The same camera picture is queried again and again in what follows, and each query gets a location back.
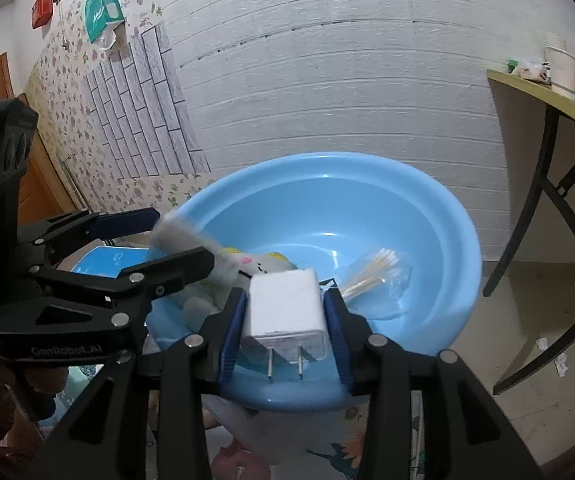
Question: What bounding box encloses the green plastic bag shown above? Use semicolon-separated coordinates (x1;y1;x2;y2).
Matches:
83;0;127;51

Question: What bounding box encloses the bag of cotton swabs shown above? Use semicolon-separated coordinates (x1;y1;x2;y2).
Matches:
320;247;413;321

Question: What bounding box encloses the red wall box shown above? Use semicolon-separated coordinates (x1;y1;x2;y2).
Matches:
31;0;54;28

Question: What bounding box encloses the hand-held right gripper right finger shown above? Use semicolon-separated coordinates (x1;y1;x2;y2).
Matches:
322;287;543;480

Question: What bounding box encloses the person's left hand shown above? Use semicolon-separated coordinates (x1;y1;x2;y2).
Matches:
14;365;70;411

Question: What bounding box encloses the blue plastic basin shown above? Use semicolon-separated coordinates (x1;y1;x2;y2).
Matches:
144;151;483;413

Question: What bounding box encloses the white charger plug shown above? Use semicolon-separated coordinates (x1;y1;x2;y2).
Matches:
240;268;329;381

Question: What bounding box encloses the folding table with black legs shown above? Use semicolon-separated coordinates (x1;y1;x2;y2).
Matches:
482;69;575;396

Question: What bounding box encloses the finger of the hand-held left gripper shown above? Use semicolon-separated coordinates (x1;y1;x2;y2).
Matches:
14;206;162;273
0;246;216;366

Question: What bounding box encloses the white plush toy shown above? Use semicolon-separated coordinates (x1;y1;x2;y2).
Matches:
150;210;298;331

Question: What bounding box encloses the floral printed blanket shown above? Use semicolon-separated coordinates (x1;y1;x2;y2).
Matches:
37;350;423;480

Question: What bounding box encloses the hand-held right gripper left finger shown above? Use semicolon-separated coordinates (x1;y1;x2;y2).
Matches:
37;287;250;480

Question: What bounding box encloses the metal door handle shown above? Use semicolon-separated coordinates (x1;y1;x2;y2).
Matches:
62;157;88;211

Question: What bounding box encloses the white crumpled plastic bag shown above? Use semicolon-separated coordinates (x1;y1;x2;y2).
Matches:
515;57;553;83

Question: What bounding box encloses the blue plastic lid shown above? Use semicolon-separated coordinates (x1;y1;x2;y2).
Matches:
70;245;150;281

